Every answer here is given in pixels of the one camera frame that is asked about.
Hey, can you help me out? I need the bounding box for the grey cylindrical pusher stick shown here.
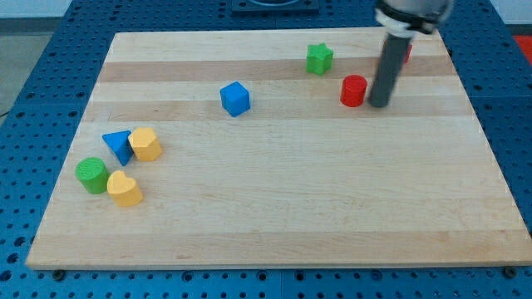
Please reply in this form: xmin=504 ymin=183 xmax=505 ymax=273
xmin=368 ymin=33 xmax=411 ymax=108

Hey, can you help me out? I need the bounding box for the red block behind pusher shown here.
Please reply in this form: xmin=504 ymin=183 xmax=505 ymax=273
xmin=404 ymin=44 xmax=413 ymax=63

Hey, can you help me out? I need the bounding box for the green star block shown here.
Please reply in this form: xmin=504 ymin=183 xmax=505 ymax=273
xmin=306 ymin=43 xmax=333 ymax=76

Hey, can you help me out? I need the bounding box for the green cylinder block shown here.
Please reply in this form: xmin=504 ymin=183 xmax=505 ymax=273
xmin=75 ymin=157 xmax=110 ymax=194

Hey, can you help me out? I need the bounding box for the yellow hexagon block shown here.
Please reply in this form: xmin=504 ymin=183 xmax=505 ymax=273
xmin=128 ymin=127 xmax=163 ymax=162

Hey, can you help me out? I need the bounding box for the blue triangle block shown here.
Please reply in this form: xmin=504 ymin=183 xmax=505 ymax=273
xmin=102 ymin=130 xmax=134 ymax=166

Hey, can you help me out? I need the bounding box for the yellow heart block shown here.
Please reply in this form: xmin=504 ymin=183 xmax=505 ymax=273
xmin=106 ymin=170 xmax=144 ymax=208

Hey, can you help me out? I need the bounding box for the red cylinder block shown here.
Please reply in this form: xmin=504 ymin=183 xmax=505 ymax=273
xmin=340 ymin=75 xmax=367 ymax=107

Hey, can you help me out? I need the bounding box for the blue cube block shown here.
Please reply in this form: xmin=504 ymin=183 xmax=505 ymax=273
xmin=219 ymin=81 xmax=251 ymax=117

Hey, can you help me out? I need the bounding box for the wooden board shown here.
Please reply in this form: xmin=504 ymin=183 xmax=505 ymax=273
xmin=26 ymin=27 xmax=531 ymax=270

